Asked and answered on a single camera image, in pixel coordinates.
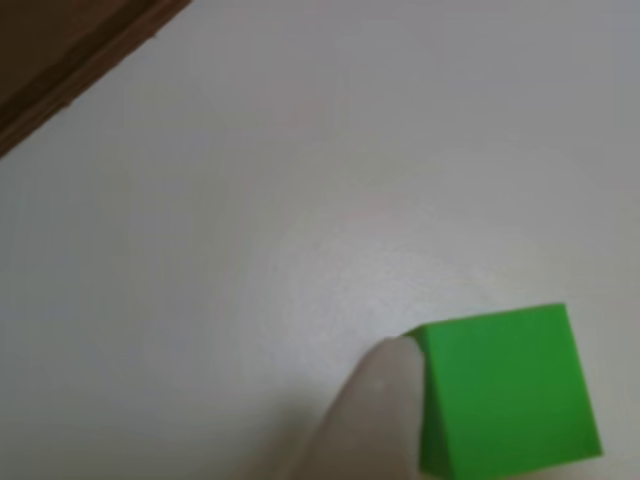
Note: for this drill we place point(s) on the green cube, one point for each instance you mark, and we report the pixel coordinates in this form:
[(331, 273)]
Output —
[(510, 390)]

